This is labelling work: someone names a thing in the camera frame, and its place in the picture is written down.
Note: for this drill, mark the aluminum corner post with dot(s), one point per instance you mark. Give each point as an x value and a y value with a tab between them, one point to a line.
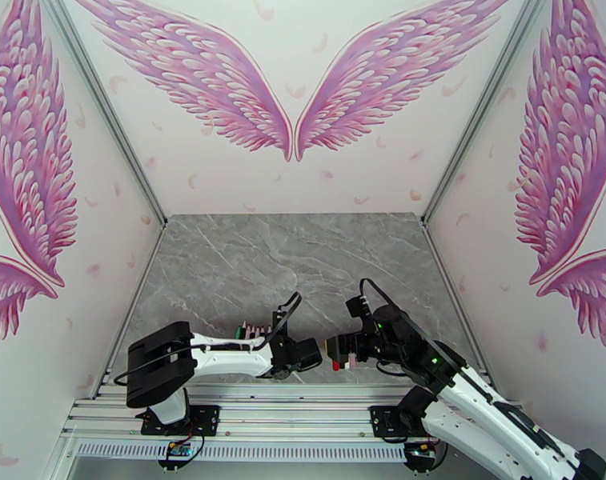
102	106
482	106

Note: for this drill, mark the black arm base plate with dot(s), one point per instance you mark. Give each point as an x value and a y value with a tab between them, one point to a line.
207	418
382	421

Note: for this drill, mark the slim black marker pen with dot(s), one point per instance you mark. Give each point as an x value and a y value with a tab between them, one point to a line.
244	332

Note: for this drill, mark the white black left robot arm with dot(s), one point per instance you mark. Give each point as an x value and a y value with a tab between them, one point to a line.
227	356

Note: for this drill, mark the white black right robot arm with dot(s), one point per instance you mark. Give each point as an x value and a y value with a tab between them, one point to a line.
492	413

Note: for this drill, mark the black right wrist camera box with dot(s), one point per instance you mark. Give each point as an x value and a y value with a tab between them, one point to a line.
356	306

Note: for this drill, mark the aluminum base rail frame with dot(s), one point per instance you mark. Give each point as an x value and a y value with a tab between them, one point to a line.
292	408

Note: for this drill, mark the red white whiteboard marker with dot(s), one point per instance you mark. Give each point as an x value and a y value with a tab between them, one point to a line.
248	332
257	332

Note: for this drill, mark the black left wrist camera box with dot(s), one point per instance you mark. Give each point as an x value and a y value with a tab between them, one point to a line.
281	322

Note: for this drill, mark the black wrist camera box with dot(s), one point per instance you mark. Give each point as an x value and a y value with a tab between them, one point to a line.
356	306
281	322

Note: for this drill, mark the small circuit board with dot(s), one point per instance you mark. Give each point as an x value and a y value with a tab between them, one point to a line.
177	451
420	451

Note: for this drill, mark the translucent pink highlighter cap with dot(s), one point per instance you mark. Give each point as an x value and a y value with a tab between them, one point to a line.
352	362

